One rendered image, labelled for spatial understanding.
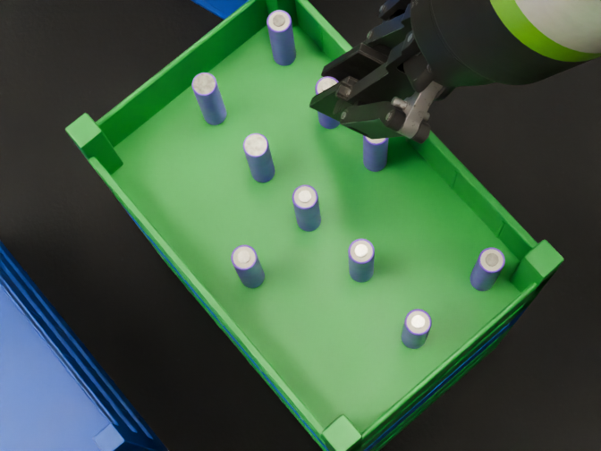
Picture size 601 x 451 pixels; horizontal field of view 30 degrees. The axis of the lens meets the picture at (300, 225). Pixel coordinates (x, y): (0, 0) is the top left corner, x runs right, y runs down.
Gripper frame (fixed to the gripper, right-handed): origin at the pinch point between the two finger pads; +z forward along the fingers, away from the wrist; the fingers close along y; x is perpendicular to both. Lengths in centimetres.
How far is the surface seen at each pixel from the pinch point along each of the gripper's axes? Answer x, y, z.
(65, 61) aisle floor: -16, -8, 52
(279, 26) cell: -5.3, -3.4, 4.7
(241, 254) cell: -2.3, 13.6, 3.1
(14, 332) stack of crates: -11.7, 22.7, 32.3
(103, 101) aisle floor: -11, -5, 50
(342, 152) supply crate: 3.5, 2.3, 7.6
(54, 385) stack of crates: -6.9, 25.9, 30.1
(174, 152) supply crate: -7.7, 6.5, 12.8
